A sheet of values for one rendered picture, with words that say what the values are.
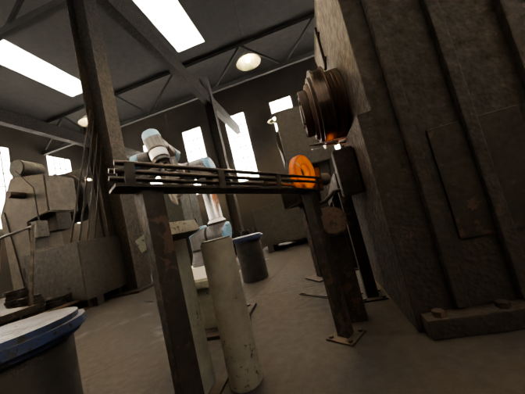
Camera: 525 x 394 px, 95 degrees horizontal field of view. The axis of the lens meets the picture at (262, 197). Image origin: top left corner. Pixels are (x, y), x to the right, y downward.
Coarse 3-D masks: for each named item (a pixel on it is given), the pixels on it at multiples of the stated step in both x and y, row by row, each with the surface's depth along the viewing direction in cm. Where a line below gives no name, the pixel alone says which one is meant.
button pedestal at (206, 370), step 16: (176, 224) 87; (192, 224) 97; (144, 240) 79; (176, 240) 93; (192, 272) 93; (192, 288) 90; (192, 304) 88; (192, 320) 85; (208, 352) 90; (208, 368) 87; (208, 384) 85; (224, 384) 87
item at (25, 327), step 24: (48, 312) 73; (72, 312) 64; (0, 336) 56; (24, 336) 53; (48, 336) 55; (72, 336) 65; (0, 360) 48; (24, 360) 53; (48, 360) 57; (72, 360) 63; (0, 384) 50; (24, 384) 52; (48, 384) 55; (72, 384) 61
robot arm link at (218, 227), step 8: (200, 160) 146; (208, 160) 146; (200, 184) 149; (208, 200) 146; (216, 200) 148; (208, 208) 146; (216, 208) 146; (216, 216) 146; (208, 224) 147; (216, 224) 144; (224, 224) 145; (208, 232) 145; (216, 232) 143; (224, 232) 143; (208, 240) 145
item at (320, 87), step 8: (312, 72) 134; (320, 72) 131; (312, 80) 128; (320, 80) 128; (320, 88) 126; (320, 96) 126; (328, 96) 125; (320, 104) 126; (328, 104) 126; (320, 112) 127; (328, 112) 127; (328, 120) 129; (328, 128) 132; (328, 136) 136; (336, 136) 137
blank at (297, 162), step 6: (300, 156) 104; (294, 162) 100; (300, 162) 103; (306, 162) 106; (294, 168) 99; (300, 168) 102; (306, 168) 107; (312, 168) 109; (300, 174) 100; (306, 174) 107; (312, 174) 108; (312, 180) 107; (300, 186) 101; (306, 186) 102; (312, 186) 105
